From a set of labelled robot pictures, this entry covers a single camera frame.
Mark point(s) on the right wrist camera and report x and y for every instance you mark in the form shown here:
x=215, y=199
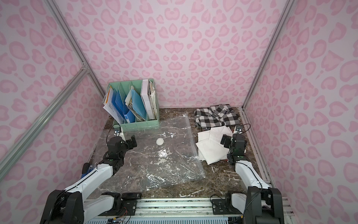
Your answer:
x=238, y=130

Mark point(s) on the black white plaid shirt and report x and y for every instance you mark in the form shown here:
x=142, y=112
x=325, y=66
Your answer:
x=216, y=116

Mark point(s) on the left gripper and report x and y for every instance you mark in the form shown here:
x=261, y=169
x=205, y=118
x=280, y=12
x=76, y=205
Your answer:
x=131, y=142

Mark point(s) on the blue folder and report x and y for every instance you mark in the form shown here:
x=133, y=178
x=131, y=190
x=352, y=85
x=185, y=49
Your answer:
x=137, y=105

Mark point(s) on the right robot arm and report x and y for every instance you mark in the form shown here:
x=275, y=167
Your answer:
x=261, y=204

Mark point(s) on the white bag valve cap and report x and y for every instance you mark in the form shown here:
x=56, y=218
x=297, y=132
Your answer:
x=159, y=141

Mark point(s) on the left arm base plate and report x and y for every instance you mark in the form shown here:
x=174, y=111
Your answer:
x=125, y=207

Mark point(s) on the white binder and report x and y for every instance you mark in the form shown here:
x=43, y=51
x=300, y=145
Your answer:
x=145, y=95

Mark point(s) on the clear plastic vacuum bag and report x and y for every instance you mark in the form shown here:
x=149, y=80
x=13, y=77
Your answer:
x=149, y=166

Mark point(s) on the green file organizer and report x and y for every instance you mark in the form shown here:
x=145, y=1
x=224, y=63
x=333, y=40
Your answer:
x=133, y=121

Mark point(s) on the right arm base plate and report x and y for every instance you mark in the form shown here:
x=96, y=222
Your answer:
x=219, y=206

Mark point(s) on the blue object at wall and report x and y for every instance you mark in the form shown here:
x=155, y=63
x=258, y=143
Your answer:
x=85, y=169

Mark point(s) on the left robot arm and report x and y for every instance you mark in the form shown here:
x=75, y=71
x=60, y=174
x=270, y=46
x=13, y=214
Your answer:
x=72, y=205

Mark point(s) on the aluminium front rail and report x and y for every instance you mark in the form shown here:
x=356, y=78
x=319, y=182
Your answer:
x=182, y=210

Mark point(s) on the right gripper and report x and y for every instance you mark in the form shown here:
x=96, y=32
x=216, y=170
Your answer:
x=226, y=141

